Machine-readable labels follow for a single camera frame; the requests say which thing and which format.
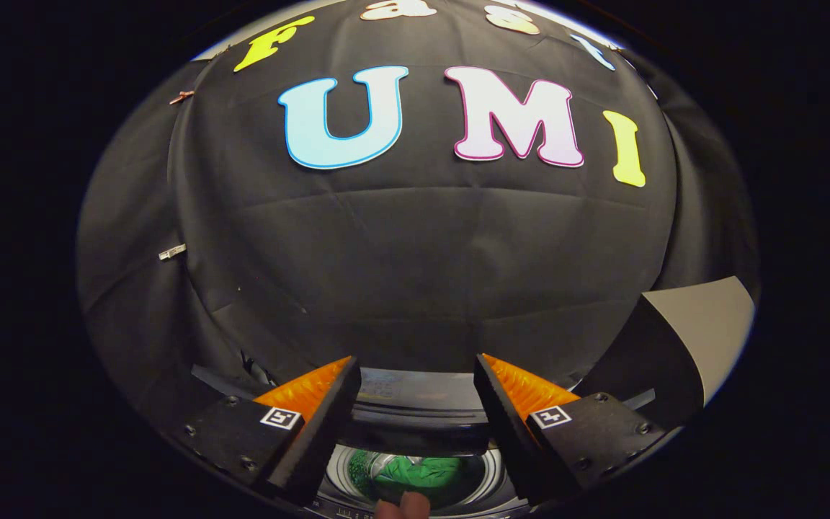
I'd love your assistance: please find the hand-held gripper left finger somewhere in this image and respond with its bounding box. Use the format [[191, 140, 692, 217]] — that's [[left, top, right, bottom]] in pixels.
[[170, 355, 362, 507]]

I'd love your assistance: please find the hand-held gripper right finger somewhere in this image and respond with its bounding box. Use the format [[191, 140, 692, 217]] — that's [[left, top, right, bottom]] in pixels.
[[473, 353, 668, 505]]

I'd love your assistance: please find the dark grey washing machine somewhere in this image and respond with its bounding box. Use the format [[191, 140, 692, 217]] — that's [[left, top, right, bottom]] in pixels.
[[192, 364, 657, 519]]

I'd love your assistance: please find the green polo shirt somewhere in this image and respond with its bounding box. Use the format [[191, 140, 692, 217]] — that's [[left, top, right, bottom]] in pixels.
[[368, 456, 484, 505]]

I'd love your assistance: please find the black backdrop cloth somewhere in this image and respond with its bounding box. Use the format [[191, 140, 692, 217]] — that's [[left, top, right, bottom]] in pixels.
[[75, 0, 758, 433]]

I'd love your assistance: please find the grey cabinet with beige door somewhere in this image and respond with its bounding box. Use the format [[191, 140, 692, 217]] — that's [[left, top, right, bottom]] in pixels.
[[574, 276, 756, 433]]

